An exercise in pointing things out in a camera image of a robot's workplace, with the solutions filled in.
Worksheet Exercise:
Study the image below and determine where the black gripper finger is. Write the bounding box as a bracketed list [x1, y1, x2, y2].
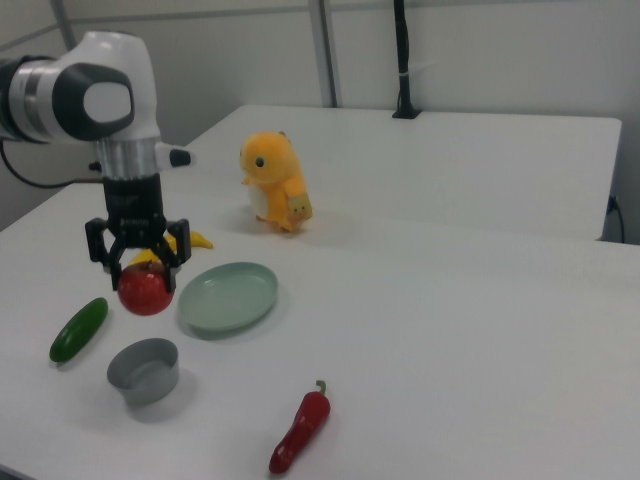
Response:
[151, 217, 193, 294]
[84, 217, 126, 293]

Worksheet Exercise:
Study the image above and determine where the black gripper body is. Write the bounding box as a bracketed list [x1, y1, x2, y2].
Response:
[102, 172, 170, 250]

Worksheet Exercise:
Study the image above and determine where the red apple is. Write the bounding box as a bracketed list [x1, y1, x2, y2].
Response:
[117, 260, 176, 317]

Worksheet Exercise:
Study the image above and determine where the grey bowl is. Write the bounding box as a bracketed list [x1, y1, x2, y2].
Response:
[106, 337, 181, 407]

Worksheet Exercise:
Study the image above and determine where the yellow banana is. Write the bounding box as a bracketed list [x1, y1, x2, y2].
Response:
[128, 230, 214, 269]

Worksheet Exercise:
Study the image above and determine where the pale green plate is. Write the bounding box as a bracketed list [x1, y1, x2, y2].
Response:
[177, 261, 280, 341]

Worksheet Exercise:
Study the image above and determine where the green cucumber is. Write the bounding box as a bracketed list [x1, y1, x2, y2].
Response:
[48, 297, 110, 363]

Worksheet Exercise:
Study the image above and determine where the orange plush toy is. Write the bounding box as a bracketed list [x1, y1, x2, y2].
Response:
[238, 130, 315, 234]

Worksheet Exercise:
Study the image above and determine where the red chili pepper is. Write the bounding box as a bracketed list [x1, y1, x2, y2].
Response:
[268, 379, 332, 475]

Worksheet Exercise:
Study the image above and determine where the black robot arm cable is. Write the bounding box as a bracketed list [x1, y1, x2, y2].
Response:
[0, 139, 106, 191]

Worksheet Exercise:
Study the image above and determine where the slanted grey frame post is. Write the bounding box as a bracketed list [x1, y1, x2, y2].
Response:
[48, 0, 79, 52]

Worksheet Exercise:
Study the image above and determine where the grey metal frame post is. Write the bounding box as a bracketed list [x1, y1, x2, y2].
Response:
[306, 0, 344, 108]

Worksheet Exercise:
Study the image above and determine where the black camera stand pole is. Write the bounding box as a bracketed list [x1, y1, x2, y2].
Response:
[391, 0, 424, 121]

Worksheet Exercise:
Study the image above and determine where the black cable at table edge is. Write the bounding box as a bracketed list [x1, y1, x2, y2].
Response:
[606, 194, 627, 244]

